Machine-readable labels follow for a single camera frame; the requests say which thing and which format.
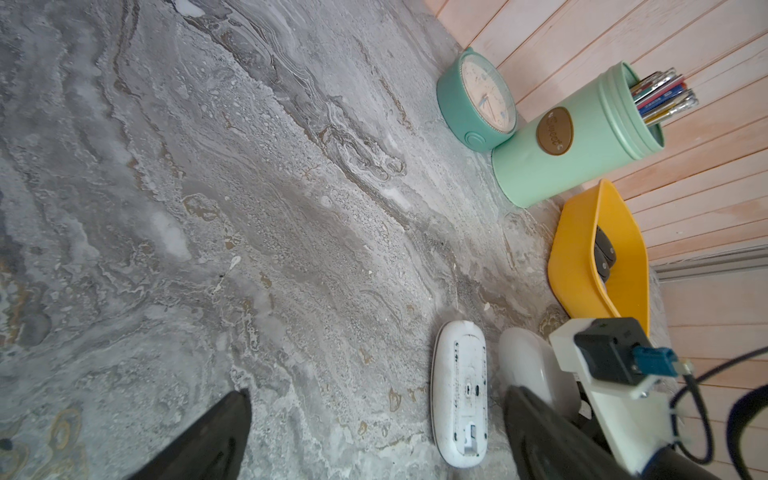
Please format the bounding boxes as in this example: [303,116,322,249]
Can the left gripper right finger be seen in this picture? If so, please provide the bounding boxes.
[504,386,633,480]

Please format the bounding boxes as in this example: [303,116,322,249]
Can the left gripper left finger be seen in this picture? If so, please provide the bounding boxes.
[131,390,252,479]

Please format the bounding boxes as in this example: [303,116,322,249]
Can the yellow storage box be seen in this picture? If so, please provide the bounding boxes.
[547,179,651,333]

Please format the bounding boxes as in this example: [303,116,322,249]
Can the green pen cup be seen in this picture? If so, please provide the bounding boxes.
[491,62,665,208]

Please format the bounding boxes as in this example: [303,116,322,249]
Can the green round clock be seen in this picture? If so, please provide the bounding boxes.
[436,48,518,153]

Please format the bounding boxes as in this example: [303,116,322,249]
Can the pens in cup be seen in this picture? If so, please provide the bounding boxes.
[630,68,699,127]

